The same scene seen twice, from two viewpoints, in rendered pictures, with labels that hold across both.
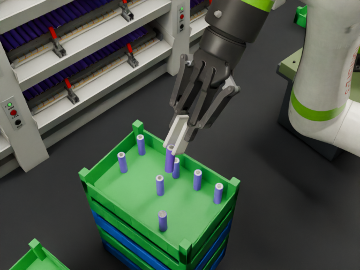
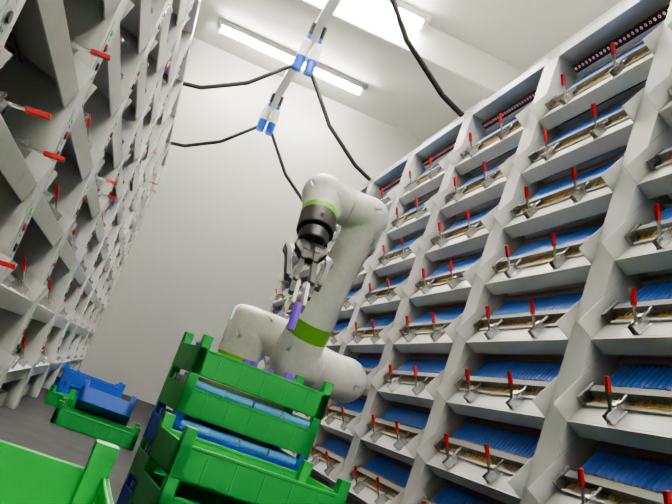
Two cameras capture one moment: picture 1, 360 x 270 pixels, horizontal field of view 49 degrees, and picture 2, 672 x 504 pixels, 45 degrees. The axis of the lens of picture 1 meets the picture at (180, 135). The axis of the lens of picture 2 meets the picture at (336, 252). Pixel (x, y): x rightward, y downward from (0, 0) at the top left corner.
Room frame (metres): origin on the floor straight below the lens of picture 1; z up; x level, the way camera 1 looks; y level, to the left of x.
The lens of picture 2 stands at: (-0.57, 1.50, 0.32)
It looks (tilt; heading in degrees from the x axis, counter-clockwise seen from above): 11 degrees up; 303
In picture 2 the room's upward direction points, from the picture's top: 20 degrees clockwise
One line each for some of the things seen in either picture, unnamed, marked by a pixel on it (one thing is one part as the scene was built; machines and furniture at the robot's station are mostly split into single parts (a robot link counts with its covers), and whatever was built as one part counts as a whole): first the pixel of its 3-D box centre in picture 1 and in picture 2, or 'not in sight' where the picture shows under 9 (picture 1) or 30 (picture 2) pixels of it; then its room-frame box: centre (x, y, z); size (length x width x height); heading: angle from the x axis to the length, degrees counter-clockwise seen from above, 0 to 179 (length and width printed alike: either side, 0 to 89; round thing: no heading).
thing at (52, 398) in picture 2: not in sight; (88, 407); (2.05, -1.09, 0.04); 0.30 x 0.20 x 0.08; 20
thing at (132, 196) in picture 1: (159, 186); (251, 374); (0.49, 0.05, 0.36); 0.30 x 0.20 x 0.08; 53
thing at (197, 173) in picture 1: (197, 180); not in sight; (0.51, -0.04, 0.36); 0.02 x 0.02 x 0.06
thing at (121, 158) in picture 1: (122, 162); not in sight; (0.56, 0.14, 0.36); 0.02 x 0.02 x 0.06
